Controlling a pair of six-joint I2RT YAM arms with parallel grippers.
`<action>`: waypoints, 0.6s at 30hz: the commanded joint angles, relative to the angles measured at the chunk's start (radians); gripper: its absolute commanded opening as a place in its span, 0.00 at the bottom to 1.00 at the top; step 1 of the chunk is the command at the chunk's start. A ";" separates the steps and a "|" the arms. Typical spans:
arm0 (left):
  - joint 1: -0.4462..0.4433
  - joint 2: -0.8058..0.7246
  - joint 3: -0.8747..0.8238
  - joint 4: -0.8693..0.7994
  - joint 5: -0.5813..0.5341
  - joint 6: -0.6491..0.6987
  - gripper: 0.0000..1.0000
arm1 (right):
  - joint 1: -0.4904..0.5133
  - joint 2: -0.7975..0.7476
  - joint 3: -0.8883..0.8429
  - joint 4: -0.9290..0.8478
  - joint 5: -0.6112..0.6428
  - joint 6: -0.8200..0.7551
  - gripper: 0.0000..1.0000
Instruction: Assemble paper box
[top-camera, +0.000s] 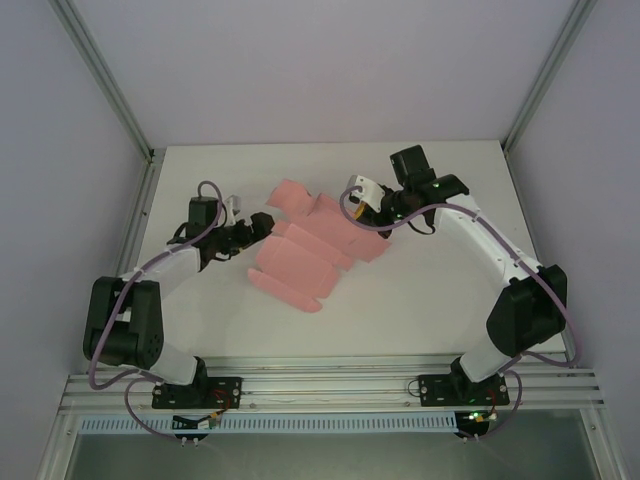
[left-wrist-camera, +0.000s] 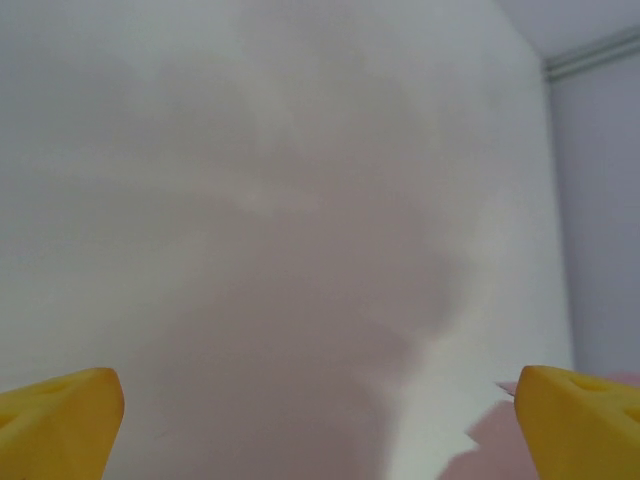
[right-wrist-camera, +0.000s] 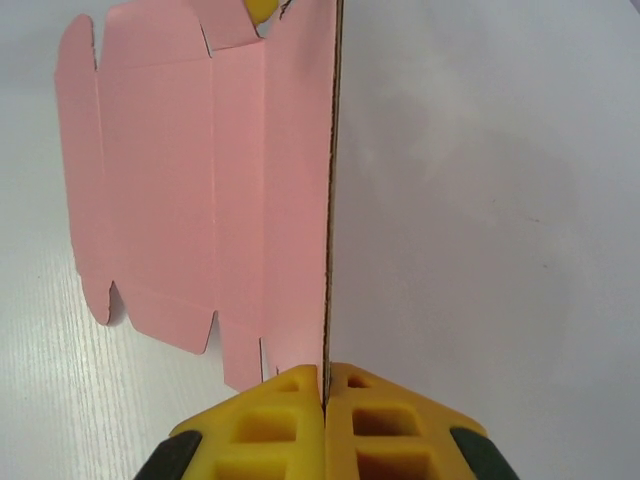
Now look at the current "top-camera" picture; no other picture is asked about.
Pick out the pink paper box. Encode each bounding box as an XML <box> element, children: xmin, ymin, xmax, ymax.
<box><xmin>247</xmin><ymin>178</ymin><xmax>392</xmax><ymax>315</ymax></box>

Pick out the grey metal panel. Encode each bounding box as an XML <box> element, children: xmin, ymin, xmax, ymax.
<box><xmin>64</xmin><ymin>432</ymin><xmax>601</xmax><ymax>480</ymax></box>

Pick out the aluminium front upright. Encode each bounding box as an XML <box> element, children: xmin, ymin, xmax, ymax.
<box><xmin>579</xmin><ymin>399</ymin><xmax>636</xmax><ymax>480</ymax></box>
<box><xmin>37</xmin><ymin>394</ymin><xmax>84</xmax><ymax>480</ymax></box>

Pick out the aluminium side rail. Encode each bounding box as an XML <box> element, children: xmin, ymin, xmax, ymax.
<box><xmin>87</xmin><ymin>147</ymin><xmax>166</xmax><ymax>374</ymax></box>

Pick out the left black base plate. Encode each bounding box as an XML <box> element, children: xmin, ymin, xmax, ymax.
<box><xmin>151</xmin><ymin>375</ymin><xmax>244</xmax><ymax>411</ymax></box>

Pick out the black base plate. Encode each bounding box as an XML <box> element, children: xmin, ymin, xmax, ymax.
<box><xmin>417</xmin><ymin>373</ymin><xmax>511</xmax><ymax>407</ymax></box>
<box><xmin>151</xmin><ymin>375</ymin><xmax>244</xmax><ymax>411</ymax></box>

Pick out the aluminium frame post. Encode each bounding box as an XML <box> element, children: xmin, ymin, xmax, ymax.
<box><xmin>49</xmin><ymin>0</ymin><xmax>156</xmax><ymax>164</ymax></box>
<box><xmin>502</xmin><ymin>0</ymin><xmax>606</xmax><ymax>154</ymax></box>

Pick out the aluminium mounting rail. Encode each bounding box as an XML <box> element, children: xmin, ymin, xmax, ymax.
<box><xmin>59</xmin><ymin>354</ymin><xmax>604</xmax><ymax>416</ymax></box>

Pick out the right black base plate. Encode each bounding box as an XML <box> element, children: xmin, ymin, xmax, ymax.
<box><xmin>417</xmin><ymin>373</ymin><xmax>511</xmax><ymax>407</ymax></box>

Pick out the left arm wired connector board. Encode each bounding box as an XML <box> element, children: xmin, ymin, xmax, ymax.
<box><xmin>172</xmin><ymin>412</ymin><xmax>221</xmax><ymax>432</ymax></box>

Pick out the arm wired connector board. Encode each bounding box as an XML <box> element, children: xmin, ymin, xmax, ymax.
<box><xmin>172</xmin><ymin>412</ymin><xmax>221</xmax><ymax>432</ymax></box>
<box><xmin>458</xmin><ymin>408</ymin><xmax>501</xmax><ymax>426</ymax></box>

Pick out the white slotted cable duct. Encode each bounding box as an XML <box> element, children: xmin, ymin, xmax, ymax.
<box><xmin>79</xmin><ymin>410</ymin><xmax>459</xmax><ymax>435</ymax></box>

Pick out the right arm wired connector board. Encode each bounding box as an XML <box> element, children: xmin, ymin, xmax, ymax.
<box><xmin>458</xmin><ymin>408</ymin><xmax>501</xmax><ymax>426</ymax></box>

